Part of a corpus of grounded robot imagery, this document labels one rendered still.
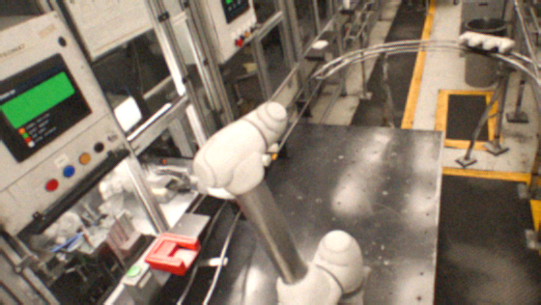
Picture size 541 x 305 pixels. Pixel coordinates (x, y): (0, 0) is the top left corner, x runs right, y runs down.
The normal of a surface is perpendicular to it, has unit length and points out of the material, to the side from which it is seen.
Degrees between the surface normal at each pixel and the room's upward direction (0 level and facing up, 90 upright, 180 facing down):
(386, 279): 0
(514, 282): 0
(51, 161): 90
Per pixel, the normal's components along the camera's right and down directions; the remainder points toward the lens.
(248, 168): 0.73, 0.08
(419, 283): -0.13, -0.82
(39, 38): 0.95, 0.06
